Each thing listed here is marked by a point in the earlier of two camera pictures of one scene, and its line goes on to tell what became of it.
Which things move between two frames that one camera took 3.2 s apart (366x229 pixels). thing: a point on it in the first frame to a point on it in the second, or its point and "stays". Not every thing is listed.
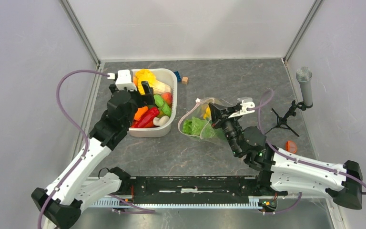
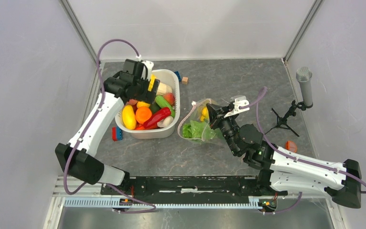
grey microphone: (304, 75) stays
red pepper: (151, 113) to (152, 122)
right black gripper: (216, 110) stays
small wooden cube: (185, 80) stays
